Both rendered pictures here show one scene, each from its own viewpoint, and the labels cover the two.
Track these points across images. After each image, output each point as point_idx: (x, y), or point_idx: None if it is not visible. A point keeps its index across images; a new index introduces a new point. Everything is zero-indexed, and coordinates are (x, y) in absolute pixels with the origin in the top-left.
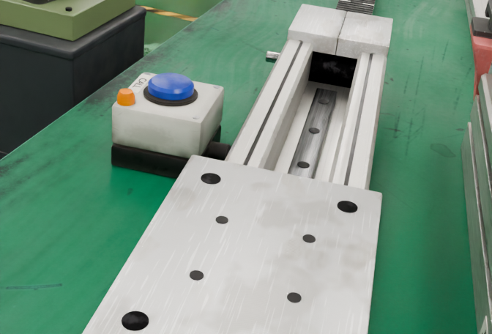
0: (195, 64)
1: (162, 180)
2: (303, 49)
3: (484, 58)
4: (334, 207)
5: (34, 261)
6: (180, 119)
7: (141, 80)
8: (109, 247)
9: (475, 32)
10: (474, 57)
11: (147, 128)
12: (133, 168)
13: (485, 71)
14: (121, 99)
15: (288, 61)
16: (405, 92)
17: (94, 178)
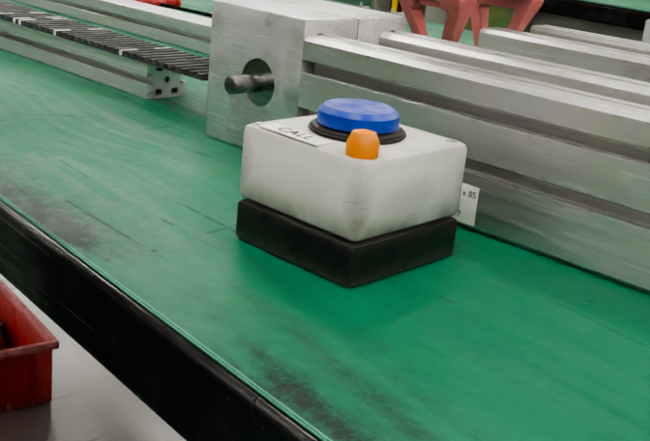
0: (58, 154)
1: (428, 272)
2: (350, 40)
3: (465, 14)
4: None
5: (640, 424)
6: (446, 149)
7: (284, 130)
8: (612, 355)
9: None
10: (416, 24)
11: (407, 186)
12: (381, 275)
13: (460, 30)
14: (374, 147)
15: (385, 50)
16: None
17: (382, 311)
